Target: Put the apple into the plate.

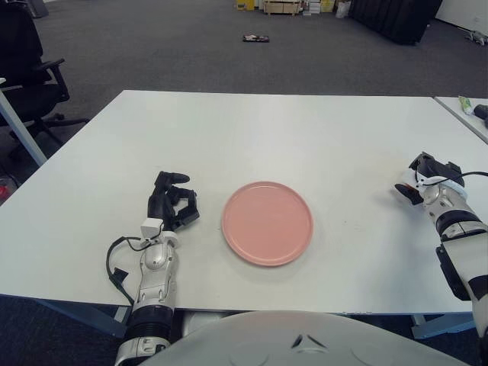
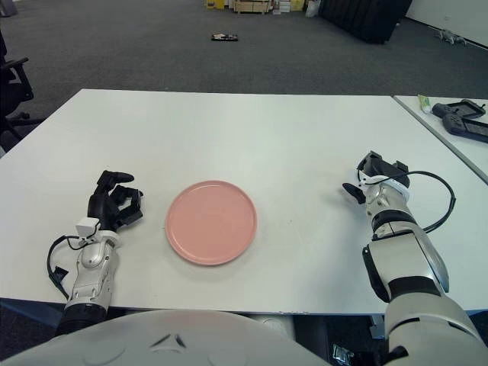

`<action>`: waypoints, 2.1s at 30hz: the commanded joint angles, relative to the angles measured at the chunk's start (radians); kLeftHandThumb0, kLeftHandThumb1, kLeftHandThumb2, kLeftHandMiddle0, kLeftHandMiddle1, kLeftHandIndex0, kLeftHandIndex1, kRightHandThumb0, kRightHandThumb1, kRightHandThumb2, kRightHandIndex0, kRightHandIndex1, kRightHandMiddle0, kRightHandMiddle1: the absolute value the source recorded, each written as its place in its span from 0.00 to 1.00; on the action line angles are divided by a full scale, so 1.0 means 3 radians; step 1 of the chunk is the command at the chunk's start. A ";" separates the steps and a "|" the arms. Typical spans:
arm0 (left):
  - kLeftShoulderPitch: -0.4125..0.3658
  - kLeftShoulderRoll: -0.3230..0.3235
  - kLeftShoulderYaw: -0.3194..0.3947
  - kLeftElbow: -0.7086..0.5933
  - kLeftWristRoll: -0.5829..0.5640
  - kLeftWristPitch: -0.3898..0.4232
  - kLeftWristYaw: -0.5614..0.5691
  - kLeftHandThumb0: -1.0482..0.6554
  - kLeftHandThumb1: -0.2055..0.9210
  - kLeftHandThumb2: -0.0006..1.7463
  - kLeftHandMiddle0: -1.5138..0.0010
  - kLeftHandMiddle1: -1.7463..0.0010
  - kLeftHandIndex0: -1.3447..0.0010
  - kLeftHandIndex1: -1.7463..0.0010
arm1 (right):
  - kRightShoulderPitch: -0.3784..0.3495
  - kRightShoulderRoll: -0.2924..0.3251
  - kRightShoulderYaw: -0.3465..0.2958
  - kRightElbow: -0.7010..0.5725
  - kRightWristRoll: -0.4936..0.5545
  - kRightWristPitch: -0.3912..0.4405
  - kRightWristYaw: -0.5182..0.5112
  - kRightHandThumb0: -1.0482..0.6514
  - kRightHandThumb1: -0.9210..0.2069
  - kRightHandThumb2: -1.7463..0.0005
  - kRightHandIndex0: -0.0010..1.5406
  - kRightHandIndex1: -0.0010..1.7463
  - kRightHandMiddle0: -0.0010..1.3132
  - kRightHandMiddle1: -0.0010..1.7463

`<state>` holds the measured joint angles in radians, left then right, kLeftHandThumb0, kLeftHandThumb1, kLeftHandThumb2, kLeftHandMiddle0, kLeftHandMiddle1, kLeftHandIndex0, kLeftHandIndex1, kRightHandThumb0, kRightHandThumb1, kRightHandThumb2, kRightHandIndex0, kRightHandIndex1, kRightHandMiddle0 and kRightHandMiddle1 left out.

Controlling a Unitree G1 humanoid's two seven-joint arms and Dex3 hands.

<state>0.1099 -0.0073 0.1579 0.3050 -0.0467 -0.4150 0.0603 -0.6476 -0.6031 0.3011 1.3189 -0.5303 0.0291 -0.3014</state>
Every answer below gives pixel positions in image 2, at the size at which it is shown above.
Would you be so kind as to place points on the small shiny metal object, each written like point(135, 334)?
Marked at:
point(342, 352)

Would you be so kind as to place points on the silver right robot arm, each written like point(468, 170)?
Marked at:
point(408, 259)

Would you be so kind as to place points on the green white tube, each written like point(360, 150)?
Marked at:
point(424, 103)

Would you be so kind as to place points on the white bag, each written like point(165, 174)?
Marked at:
point(312, 8)

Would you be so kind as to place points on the black partition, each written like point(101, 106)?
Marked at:
point(364, 17)

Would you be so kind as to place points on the pale yellow box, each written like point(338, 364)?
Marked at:
point(298, 4)

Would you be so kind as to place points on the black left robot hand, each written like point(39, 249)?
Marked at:
point(98, 204)

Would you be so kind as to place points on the black tray on floor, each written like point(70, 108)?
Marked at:
point(224, 37)

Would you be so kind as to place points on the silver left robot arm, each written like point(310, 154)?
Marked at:
point(91, 259)

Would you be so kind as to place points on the black handheld controller with frame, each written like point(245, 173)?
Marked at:
point(441, 109)

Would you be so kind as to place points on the black office chair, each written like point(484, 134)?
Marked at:
point(11, 91)

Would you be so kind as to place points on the pink round plate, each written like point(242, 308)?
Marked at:
point(210, 223)

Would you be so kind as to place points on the yellow box with black print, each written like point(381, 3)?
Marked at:
point(214, 3)

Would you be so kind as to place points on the wooden crate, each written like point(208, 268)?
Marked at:
point(249, 7)

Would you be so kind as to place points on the grey toy robot dog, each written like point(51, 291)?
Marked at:
point(451, 36)

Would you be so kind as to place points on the grey robot torso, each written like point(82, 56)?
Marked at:
point(152, 343)

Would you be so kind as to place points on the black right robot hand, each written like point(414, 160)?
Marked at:
point(381, 169)

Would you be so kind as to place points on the white cardboard boxes stack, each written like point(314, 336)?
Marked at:
point(281, 6)

